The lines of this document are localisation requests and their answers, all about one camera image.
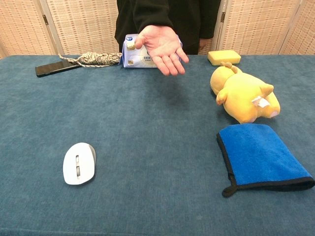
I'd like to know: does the person's bare open hand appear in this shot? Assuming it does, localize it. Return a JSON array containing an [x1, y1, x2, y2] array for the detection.
[[134, 25, 189, 77]]

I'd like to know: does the person's black sleeved forearm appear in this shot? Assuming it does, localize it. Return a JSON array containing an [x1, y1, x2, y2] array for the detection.
[[132, 0, 173, 32]]

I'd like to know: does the person's black clothed torso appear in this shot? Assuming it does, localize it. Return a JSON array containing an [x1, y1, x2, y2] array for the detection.
[[114, 0, 221, 55]]

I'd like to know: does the yellow plush toy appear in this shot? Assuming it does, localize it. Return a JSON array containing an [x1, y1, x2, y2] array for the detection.
[[210, 61, 281, 124]]

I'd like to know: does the white tissue pack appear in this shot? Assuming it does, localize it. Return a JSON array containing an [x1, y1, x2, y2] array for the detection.
[[118, 33, 183, 69]]

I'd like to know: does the yellow sponge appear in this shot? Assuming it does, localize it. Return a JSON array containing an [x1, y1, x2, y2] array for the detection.
[[207, 50, 242, 66]]

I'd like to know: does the beige woven folding screen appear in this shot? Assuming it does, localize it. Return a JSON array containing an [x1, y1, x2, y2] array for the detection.
[[0, 0, 315, 59]]

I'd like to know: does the teal blue tablecloth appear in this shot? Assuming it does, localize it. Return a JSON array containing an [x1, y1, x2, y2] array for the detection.
[[0, 54, 315, 236]]

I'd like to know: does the black smartphone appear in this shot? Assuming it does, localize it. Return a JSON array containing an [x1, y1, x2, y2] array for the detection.
[[35, 60, 82, 78]]

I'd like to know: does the white computer mouse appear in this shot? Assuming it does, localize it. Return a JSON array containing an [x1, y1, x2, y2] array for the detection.
[[63, 142, 97, 185]]

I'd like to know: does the blue cloth with black trim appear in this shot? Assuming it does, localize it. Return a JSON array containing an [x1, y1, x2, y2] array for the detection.
[[216, 123, 315, 198]]

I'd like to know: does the beige braided rope bundle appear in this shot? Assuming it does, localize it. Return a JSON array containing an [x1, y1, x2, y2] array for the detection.
[[58, 51, 123, 68]]

